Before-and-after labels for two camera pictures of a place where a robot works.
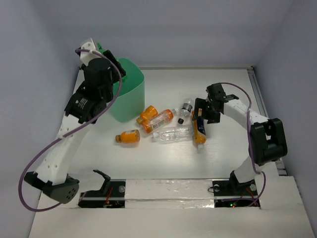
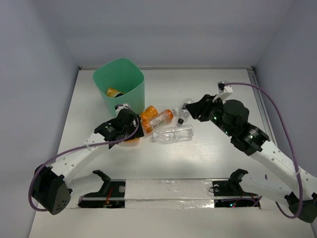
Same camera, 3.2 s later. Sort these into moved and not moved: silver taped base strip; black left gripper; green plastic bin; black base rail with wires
Moved: black left gripper
Not moved: green plastic bin; silver taped base strip; black base rail with wires
